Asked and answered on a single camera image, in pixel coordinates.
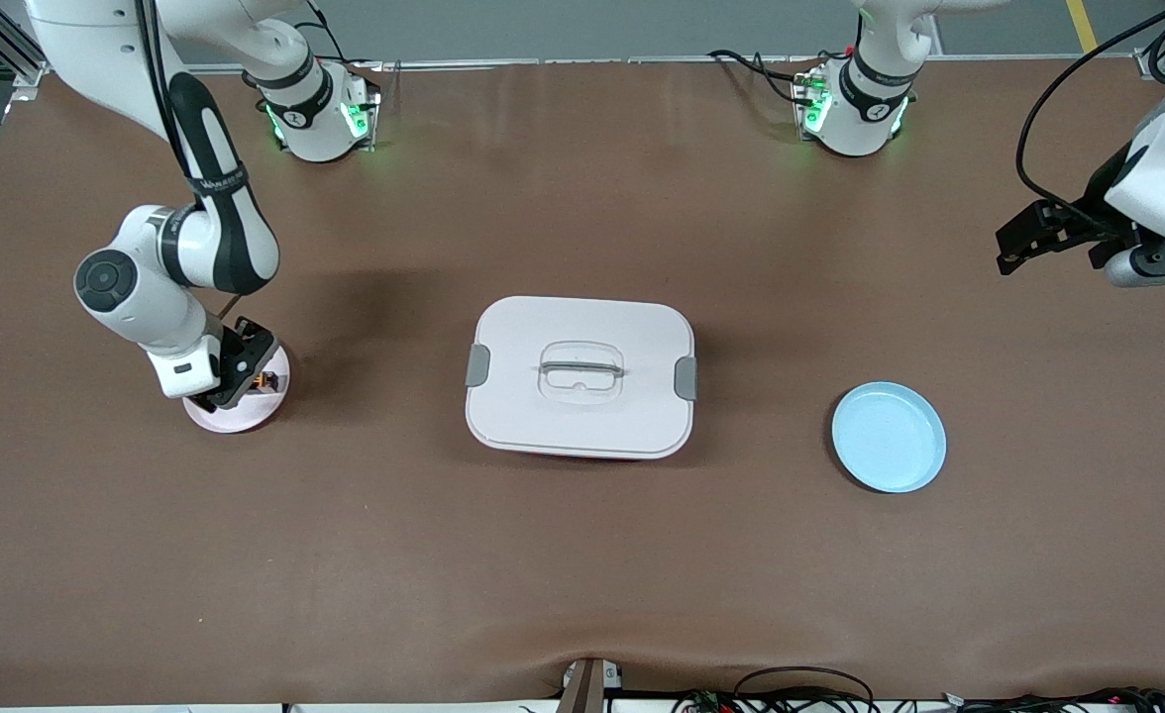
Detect pale pink round plate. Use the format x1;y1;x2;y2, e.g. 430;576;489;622
181;342;292;435

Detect light blue round plate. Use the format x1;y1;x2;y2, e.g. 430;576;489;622
831;381;948;494

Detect white lidded storage box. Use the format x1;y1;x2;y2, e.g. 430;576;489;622
464;295;699;461

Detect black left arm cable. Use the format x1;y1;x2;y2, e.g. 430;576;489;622
1014;5;1165;229

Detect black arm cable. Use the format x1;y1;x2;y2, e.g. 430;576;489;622
137;0;247;323
1014;5;1165;229

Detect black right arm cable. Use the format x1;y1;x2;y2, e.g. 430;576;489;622
137;0;247;323

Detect black base cable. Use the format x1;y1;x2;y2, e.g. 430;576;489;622
707;48;821;108

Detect black cable bundle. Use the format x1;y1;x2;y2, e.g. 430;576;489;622
939;685;1165;713

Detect aluminium table edge rail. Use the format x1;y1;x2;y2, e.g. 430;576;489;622
379;56;811;70

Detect brown camera stand post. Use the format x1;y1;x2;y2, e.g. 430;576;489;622
555;657;625;713

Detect black cable loop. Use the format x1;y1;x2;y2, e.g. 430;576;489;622
672;665;881;713

